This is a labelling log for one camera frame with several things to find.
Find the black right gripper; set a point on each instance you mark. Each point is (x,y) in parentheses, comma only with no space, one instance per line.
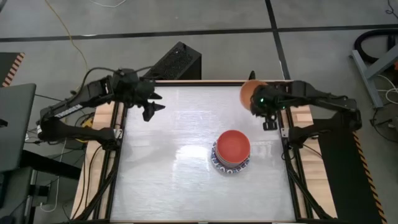
(270,96)

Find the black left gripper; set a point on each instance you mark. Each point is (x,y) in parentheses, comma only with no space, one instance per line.
(136,88)

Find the orange plastic bowl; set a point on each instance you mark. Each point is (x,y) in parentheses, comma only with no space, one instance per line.
(247,93)

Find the red plastic bowl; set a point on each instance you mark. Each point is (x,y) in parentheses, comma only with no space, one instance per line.
(233,146)

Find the blue patterned paper bowl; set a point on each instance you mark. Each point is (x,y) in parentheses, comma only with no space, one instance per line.
(230,171)

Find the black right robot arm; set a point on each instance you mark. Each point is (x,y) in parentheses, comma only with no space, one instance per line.
(323,96)

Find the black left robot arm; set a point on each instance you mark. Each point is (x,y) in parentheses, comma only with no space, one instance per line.
(62,112)

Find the black perforated box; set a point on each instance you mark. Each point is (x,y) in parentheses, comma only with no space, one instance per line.
(177,62)

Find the black hazard-striped floor mat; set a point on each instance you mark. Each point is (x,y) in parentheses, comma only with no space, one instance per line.
(7,65)
(348,180)

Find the grey metal stand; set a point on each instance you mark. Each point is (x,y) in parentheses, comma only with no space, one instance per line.
(368,84)

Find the grey flat panel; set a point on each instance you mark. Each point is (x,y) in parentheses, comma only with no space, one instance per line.
(15,130)

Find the black aluminium table frame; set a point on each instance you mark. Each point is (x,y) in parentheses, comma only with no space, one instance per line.
(202,83)

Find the small black exterior camera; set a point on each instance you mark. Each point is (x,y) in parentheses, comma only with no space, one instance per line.
(252,75)

